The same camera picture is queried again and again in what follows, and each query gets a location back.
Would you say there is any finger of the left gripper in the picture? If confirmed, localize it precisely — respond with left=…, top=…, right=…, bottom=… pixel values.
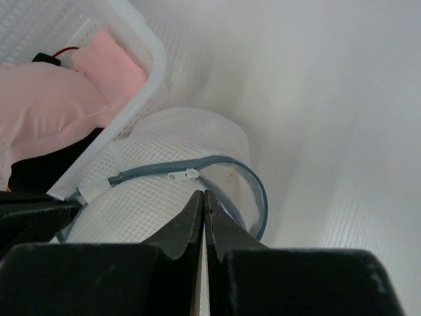
left=1, top=192, right=82, bottom=257

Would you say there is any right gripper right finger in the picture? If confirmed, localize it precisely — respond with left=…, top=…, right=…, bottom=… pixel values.
left=203, top=191, right=404, bottom=315

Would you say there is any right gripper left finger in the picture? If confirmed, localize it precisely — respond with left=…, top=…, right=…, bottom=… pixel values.
left=1, top=191, right=204, bottom=315

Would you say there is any pink garment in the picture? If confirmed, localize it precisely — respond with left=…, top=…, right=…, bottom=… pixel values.
left=1, top=28, right=148, bottom=190

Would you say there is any black garment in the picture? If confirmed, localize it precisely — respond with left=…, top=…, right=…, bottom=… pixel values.
left=7, top=128, right=103, bottom=194

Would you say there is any white plastic basket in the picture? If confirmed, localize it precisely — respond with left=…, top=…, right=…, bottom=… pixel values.
left=1, top=1, right=166, bottom=199

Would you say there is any round mesh laundry bag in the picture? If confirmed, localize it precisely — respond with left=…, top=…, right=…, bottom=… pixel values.
left=51, top=107, right=268, bottom=243

